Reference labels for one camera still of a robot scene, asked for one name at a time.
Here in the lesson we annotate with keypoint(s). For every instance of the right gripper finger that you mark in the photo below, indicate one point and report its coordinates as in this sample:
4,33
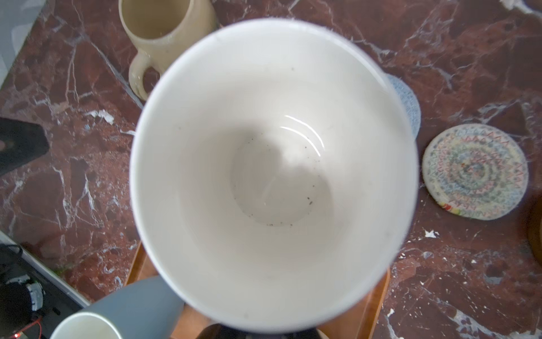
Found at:
23,142

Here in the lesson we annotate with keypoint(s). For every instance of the beige ceramic mug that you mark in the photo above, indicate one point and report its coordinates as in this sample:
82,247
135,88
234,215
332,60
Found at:
161,31

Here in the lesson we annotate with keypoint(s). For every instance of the light blue mug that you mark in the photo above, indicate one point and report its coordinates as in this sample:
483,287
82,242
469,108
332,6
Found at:
143,309

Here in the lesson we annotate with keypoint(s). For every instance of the purple ceramic mug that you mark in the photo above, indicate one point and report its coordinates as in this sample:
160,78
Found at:
273,175

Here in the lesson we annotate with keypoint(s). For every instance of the grey woven coaster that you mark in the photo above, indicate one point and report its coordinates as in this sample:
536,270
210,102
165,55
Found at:
409,102

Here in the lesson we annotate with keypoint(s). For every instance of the cream woven coaster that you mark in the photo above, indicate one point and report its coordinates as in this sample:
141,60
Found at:
475,171

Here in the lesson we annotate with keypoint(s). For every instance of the brown wooden coaster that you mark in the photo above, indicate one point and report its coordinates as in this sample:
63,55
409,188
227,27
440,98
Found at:
534,231

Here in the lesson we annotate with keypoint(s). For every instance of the aluminium front rail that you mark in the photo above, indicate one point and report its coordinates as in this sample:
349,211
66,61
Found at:
36,269

